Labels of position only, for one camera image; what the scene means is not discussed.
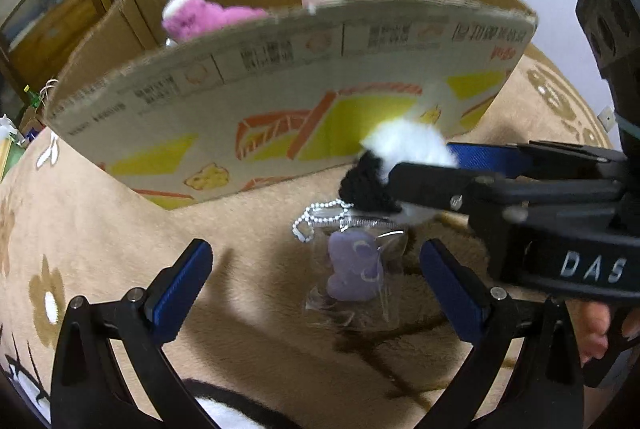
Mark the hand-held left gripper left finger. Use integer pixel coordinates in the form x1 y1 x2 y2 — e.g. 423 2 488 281
50 238 213 429

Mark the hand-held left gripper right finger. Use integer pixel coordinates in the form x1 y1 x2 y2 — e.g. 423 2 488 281
420 239 586 429

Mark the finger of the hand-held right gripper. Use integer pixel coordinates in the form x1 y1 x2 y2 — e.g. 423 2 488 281
387 162 625 224
446 140 627 181

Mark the white and black pompom keychain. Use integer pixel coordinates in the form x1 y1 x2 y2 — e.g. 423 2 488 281
339 82 459 225

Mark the purple charm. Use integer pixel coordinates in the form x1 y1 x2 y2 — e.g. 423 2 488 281
292 200 409 328

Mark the printed cardboard box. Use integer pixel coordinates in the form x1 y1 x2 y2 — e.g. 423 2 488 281
44 0 540 212

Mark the pink fluffy plush toy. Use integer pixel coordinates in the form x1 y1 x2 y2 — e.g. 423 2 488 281
161 0 272 45

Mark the person's right hand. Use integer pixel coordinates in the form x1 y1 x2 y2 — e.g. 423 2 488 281
583 302 640 361

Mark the brown flower printed blanket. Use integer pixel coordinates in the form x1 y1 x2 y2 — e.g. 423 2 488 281
0 44 617 429

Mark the wooden wardrobe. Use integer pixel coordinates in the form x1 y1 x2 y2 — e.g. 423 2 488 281
0 0 117 97

